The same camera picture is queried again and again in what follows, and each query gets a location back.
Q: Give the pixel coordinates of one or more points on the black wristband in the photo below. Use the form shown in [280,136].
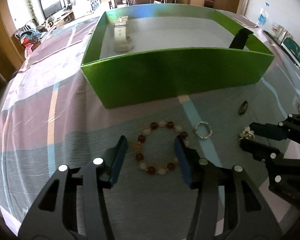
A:
[240,39]

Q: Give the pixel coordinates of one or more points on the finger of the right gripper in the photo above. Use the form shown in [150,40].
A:
[270,129]
[261,152]

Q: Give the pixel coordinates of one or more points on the plastic water bottle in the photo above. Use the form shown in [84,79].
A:
[263,15]

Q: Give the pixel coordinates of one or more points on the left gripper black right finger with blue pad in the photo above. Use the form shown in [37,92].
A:
[228,205]

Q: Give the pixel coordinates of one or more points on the green book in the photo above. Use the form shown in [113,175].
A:
[292,49]

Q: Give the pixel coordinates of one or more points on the green cardboard box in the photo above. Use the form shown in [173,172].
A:
[178,50]

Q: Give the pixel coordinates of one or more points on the chair with colourful clothes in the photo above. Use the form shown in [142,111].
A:
[30,36]

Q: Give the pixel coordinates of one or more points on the striped plaid tablecloth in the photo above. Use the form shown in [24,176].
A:
[50,115]

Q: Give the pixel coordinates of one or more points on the white watch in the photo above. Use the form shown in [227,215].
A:
[123,42]

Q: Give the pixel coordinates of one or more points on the black television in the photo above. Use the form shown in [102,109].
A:
[50,7]

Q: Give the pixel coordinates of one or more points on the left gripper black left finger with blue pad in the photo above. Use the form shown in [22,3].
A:
[53,214]

